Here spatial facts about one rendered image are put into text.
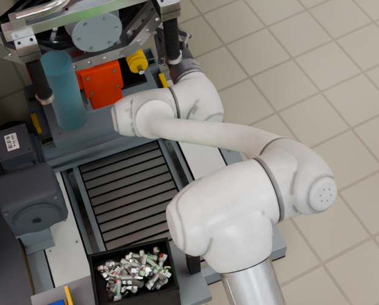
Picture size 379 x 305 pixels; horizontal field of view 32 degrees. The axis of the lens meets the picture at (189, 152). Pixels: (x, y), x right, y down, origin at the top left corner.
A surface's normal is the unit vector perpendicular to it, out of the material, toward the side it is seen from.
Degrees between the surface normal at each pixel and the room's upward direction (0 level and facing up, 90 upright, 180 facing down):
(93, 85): 90
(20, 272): 0
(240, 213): 47
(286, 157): 26
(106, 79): 90
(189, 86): 3
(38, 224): 90
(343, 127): 0
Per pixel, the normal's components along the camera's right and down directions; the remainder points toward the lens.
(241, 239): 0.22, 0.11
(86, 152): 0.35, 0.77
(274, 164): -0.07, -0.75
